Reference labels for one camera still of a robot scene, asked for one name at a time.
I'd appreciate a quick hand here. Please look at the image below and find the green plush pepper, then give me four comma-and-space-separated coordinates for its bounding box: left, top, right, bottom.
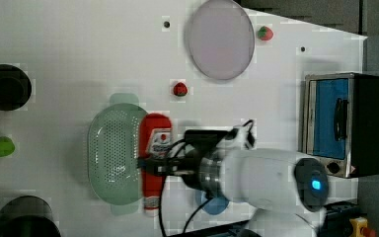
0, 136, 15, 157

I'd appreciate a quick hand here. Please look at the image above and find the green plastic strainer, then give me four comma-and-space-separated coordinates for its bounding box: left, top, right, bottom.
87, 93, 147, 216

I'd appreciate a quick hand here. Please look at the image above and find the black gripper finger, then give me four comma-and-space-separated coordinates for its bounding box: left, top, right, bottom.
137, 157, 167, 168

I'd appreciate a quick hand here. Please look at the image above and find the yellow red emergency button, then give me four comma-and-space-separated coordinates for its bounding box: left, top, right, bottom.
349, 217, 377, 237

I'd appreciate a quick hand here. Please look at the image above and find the blue bowl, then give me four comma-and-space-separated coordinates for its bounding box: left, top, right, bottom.
195, 191, 229, 215

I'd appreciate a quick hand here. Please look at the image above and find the black cylindrical cup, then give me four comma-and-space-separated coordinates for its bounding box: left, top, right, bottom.
0, 196, 62, 237

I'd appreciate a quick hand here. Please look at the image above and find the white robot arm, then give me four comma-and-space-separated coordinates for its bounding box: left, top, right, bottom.
138, 148, 330, 237

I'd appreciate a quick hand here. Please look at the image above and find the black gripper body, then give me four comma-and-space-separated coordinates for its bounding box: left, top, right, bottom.
151, 149, 209, 190

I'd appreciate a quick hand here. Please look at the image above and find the plush strawberry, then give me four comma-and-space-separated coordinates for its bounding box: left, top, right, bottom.
257, 26, 273, 41

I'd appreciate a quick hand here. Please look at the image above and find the round grey plate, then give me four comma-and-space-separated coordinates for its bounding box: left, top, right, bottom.
186, 0, 255, 80

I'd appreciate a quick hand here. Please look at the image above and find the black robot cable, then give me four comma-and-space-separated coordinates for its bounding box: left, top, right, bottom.
157, 137, 215, 237

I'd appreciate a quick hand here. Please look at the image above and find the red plush ketchup bottle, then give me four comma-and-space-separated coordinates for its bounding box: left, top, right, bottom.
138, 113, 172, 217

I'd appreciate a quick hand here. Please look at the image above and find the silver toaster oven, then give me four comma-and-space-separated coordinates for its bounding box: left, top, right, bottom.
302, 72, 379, 179

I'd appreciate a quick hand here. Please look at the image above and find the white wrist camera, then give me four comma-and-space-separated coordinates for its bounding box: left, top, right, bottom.
223, 119, 256, 150

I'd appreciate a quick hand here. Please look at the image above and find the small red plush tomato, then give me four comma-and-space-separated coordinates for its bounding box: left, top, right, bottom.
173, 82, 189, 97

